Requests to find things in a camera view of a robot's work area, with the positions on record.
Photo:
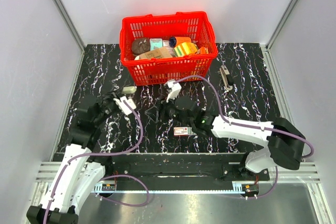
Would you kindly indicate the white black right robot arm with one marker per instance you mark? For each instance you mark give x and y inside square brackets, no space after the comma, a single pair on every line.
[282,143]

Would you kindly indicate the cardboard box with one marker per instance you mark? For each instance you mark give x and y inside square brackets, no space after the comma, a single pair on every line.
[159,53]

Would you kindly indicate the red plastic basket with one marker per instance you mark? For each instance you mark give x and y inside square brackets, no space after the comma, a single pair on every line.
[157,71]

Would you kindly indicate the orange packet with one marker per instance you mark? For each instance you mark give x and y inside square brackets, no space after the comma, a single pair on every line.
[202,51]

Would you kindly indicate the teal small box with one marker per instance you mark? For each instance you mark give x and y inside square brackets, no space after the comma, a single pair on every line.
[156,43]

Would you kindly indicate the staple box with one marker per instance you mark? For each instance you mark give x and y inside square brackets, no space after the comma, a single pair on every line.
[183,131]

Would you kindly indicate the yellow green striped box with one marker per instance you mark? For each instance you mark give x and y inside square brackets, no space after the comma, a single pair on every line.
[185,49]

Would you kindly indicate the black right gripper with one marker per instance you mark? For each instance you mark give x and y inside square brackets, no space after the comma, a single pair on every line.
[153,113]

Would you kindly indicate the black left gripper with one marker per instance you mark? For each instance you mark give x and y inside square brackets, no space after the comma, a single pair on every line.
[111,96]

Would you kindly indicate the beige stapler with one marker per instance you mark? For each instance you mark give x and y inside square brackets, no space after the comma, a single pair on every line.
[129,90]

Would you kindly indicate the brown round item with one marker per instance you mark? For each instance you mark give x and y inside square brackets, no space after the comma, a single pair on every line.
[140,46]

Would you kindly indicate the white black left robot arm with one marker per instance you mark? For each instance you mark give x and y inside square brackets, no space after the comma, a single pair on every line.
[79,170]

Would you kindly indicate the orange cylinder can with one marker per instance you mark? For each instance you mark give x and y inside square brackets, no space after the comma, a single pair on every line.
[176,40]

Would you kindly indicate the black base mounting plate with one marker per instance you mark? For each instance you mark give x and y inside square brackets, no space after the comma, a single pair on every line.
[224,171]

